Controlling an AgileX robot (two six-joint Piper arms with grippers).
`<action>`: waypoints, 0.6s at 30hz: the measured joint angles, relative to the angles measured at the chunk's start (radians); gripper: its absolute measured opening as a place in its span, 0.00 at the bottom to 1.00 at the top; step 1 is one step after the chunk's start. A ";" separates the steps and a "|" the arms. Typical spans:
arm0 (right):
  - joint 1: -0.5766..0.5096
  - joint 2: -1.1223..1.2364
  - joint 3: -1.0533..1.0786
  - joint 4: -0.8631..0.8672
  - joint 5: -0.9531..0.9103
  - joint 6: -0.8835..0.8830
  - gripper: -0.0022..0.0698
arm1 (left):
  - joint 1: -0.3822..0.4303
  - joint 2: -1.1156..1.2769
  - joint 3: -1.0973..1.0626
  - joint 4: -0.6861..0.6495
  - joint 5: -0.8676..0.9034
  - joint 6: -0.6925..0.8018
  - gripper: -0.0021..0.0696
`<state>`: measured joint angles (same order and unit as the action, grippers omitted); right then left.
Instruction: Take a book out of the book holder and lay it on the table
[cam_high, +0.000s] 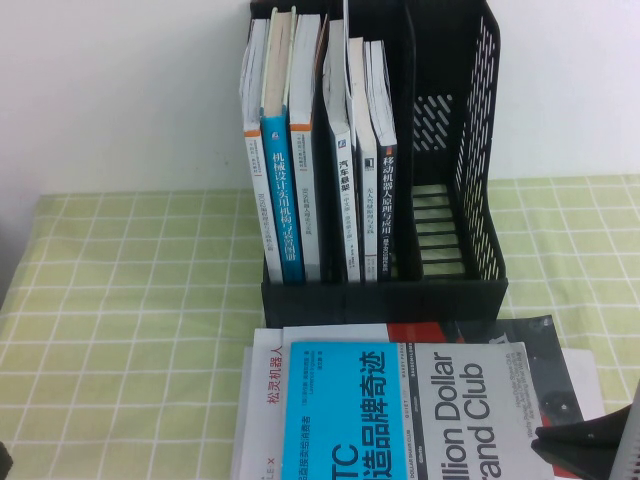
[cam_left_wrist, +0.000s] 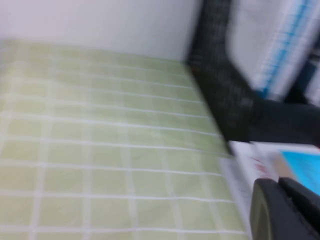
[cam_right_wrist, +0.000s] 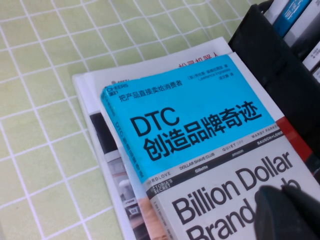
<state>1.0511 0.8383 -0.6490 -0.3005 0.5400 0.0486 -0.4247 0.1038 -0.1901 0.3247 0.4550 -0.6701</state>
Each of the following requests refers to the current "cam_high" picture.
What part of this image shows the black plastic book holder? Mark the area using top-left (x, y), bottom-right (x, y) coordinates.
top-left (248, 0), bottom-right (510, 330)

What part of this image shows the dark teal book white spine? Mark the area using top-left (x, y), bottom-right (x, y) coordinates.
top-left (320, 0), bottom-right (363, 283)

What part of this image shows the blue and grey brand book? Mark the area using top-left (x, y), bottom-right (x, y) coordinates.
top-left (280, 340), bottom-right (557, 480)

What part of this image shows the green checked tablecloth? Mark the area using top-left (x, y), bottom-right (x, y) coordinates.
top-left (0, 174), bottom-right (640, 480)

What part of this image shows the thick white book orange band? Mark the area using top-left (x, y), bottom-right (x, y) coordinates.
top-left (288, 13), bottom-right (325, 282)

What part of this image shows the white spine book black square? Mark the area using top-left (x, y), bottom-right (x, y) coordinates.
top-left (346, 36), bottom-right (380, 282)

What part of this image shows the thin white book orange band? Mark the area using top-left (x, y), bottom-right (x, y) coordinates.
top-left (239, 18), bottom-right (284, 283)

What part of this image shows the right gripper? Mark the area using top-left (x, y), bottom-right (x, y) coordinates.
top-left (532, 376), bottom-right (640, 480)

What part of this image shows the white brochure red title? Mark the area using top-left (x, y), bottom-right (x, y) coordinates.
top-left (238, 327), bottom-right (293, 480)

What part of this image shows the black spine mobile robot book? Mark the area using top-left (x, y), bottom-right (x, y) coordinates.
top-left (363, 39), bottom-right (400, 282)

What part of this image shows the blue spine mechanical design book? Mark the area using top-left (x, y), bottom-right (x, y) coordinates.
top-left (259, 5), bottom-right (307, 285)

